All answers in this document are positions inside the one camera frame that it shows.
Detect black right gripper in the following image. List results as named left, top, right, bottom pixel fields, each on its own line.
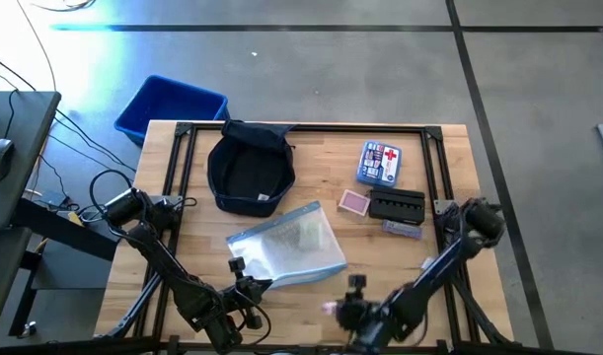
left=331, top=294, right=382, bottom=337

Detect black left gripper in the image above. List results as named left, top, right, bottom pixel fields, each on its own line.
left=220, top=277, right=274, bottom=318

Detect clear pouch with blue zipper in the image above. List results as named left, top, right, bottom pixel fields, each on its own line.
left=225, top=199, right=349, bottom=291

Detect pink card deck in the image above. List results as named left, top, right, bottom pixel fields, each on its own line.
left=338, top=188, right=372, bottom=218

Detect dark blue backpack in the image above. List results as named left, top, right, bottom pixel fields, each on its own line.
left=206, top=118, right=298, bottom=219

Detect black slotted case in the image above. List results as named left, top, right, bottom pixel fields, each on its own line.
left=368, top=185, right=426, bottom=226

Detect blue first aid kit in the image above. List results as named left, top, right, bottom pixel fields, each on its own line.
left=355, top=140, right=404, bottom=189

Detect blue plastic bin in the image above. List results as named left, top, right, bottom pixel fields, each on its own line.
left=113, top=74, right=232, bottom=148

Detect low black desk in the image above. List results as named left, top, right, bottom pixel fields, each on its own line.
left=0, top=226, right=34, bottom=346

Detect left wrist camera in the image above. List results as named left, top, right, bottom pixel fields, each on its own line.
left=227, top=255, right=247, bottom=280

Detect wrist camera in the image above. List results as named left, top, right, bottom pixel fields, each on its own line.
left=347, top=274, right=367, bottom=300
left=227, top=255, right=247, bottom=280

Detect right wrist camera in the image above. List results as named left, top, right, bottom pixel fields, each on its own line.
left=347, top=274, right=367, bottom=300

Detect black aluminium table frame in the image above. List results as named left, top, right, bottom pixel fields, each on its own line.
left=93, top=121, right=517, bottom=355

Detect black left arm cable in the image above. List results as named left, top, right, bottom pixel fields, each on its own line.
left=88, top=169, right=135, bottom=214

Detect black desk leg frame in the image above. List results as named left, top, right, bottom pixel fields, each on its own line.
left=7, top=196, right=119, bottom=339

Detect black floor cable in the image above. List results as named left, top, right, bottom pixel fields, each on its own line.
left=0, top=46, right=137, bottom=174

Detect black mouse cable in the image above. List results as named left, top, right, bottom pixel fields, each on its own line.
left=3, top=88, right=19, bottom=142

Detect thin grey floor cable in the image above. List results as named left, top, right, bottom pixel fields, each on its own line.
left=15, top=0, right=58, bottom=93

